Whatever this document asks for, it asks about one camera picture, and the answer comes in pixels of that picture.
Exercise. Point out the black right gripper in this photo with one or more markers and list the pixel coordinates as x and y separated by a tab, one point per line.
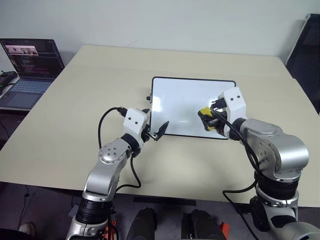
222	112

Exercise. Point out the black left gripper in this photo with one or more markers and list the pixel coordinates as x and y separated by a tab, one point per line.
146	130

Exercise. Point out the yellow whiteboard eraser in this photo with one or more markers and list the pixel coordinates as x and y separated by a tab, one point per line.
205	110

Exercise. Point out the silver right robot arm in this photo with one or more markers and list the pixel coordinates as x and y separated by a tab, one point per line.
280	150

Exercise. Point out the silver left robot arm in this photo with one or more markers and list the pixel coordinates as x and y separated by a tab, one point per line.
107	162

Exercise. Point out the black whiteboard hanger tab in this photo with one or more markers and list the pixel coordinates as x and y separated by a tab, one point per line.
149	98

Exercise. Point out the black framed whiteboard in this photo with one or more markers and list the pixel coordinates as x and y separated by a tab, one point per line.
180	105

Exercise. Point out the black bar under table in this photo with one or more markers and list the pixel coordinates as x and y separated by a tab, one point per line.
165	201

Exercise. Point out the black rounded shape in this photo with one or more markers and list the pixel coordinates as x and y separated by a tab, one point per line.
200	226
142	225

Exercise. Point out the black office chair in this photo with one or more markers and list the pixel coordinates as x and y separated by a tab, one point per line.
307	62

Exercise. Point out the open grey laptop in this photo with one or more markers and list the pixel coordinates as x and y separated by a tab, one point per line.
30	75

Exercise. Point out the black handheld device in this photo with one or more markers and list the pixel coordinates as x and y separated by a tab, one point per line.
7	76

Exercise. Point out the white shoe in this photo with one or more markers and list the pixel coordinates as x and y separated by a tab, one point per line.
27	228

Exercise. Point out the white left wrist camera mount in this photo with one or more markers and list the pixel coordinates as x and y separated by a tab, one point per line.
132	122

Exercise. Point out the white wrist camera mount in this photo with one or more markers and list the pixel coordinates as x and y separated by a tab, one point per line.
132	122
235	105

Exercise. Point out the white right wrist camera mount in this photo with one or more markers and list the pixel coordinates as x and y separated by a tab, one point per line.
235	105

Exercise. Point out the orange bracket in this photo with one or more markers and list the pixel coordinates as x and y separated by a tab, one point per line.
110	231
225	228

